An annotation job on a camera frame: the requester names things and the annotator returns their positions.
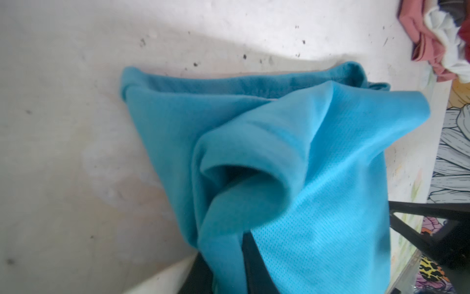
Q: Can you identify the blue t-shirt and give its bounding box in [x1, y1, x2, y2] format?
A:
[121, 62, 430, 294]

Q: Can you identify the dark red folded t-shirt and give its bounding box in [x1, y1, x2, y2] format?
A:
[458, 22, 470, 62]

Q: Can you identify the white folded t-shirt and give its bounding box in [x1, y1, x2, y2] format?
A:
[423, 1, 470, 83]

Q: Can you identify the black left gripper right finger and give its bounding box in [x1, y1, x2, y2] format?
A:
[242, 232, 280, 294]

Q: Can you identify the pink folded t-shirt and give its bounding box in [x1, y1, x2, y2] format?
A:
[398, 0, 457, 82]

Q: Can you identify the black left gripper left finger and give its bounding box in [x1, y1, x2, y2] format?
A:
[178, 253, 213, 294]

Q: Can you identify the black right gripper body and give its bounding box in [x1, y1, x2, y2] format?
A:
[389, 201, 470, 294]

